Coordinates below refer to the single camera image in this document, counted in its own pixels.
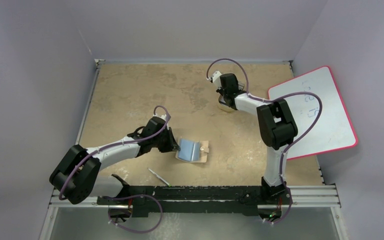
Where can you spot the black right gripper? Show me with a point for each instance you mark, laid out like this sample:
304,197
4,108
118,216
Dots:
227,99

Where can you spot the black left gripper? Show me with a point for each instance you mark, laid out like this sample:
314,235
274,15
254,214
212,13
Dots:
171,144

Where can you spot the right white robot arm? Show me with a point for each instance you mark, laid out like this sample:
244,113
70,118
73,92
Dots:
276,123

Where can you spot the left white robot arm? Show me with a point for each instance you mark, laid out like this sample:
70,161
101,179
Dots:
76,177

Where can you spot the beige oval card tray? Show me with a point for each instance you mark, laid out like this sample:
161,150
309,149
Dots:
222,105

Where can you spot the silver pen on table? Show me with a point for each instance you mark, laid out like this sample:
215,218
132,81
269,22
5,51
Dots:
160,178

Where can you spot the pink framed whiteboard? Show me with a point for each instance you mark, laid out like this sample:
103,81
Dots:
334,129

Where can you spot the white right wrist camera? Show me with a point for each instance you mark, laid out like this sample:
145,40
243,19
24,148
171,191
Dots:
215,79

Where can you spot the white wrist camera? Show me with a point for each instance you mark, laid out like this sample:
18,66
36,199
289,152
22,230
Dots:
163,117
215,79

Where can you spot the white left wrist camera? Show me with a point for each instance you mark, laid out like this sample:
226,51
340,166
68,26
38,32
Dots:
163,117

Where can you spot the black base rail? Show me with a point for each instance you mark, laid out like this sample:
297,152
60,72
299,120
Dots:
247,200

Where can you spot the aluminium frame rail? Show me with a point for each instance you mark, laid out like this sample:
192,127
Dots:
324,196

